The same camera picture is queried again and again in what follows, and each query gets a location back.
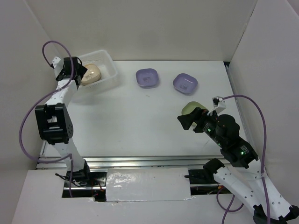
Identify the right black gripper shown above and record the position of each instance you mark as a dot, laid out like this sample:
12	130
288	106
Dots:
196	116

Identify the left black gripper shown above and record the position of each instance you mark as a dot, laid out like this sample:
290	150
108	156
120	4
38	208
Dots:
82	70

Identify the cream panda plate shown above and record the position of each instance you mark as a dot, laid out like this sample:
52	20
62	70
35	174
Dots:
93	74

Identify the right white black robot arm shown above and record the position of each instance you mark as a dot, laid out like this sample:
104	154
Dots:
259	196

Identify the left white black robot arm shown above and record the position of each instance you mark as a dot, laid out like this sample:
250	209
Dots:
54	122

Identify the white perforated plastic bin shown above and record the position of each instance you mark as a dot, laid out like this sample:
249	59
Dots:
109	76

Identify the green panda plate right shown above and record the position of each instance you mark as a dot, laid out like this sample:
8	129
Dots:
191	106

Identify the purple panda plate right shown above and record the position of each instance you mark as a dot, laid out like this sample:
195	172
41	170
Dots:
185	83

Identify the purple panda plate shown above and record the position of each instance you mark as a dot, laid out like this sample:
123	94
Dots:
185	83
147	77

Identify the purple panda plate left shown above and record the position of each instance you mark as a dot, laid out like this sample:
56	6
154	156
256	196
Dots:
147	77

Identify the white foil covered panel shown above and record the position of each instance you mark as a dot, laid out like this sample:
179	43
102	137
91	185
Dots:
147	184

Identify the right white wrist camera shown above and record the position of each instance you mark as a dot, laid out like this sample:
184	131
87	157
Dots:
219	105

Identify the aluminium rail frame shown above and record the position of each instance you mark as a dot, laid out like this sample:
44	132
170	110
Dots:
134	127

